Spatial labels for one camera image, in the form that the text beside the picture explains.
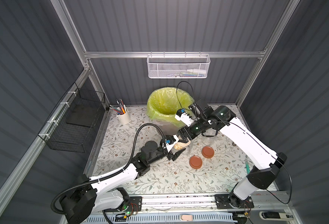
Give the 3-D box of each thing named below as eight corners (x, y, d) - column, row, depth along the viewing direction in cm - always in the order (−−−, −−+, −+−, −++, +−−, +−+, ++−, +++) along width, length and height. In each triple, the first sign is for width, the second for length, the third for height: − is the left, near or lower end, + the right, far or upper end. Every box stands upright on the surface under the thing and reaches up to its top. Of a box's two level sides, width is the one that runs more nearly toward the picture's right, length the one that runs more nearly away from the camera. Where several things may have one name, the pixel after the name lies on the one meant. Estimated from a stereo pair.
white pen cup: (119, 126, 109) (115, 118, 102) (118, 118, 114) (114, 110, 107) (131, 123, 111) (128, 114, 104) (129, 115, 116) (127, 107, 109)
